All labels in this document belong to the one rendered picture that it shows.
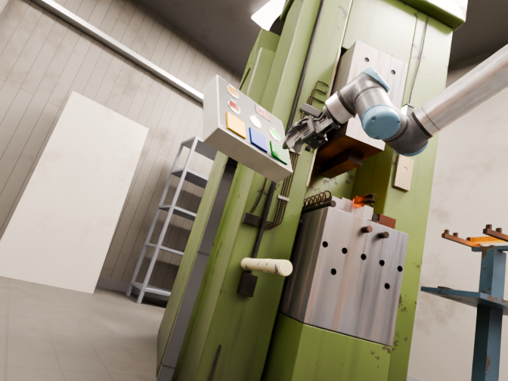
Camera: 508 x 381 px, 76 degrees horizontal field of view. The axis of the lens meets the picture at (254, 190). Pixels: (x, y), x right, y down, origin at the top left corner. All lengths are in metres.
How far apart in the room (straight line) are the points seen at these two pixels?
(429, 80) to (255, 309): 1.56
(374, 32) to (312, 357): 1.65
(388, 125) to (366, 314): 0.75
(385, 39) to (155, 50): 3.69
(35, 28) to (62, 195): 2.01
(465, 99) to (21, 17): 4.59
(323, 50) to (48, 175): 3.07
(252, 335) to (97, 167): 3.11
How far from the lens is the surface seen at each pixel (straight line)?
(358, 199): 1.45
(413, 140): 1.02
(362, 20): 2.09
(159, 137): 4.81
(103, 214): 4.01
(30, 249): 3.84
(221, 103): 1.09
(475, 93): 1.00
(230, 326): 1.40
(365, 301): 1.38
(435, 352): 3.81
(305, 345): 1.29
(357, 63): 1.72
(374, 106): 0.92
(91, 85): 4.74
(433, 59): 2.26
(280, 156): 1.15
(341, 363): 1.37
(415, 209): 1.83
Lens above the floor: 0.56
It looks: 15 degrees up
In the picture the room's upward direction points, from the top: 16 degrees clockwise
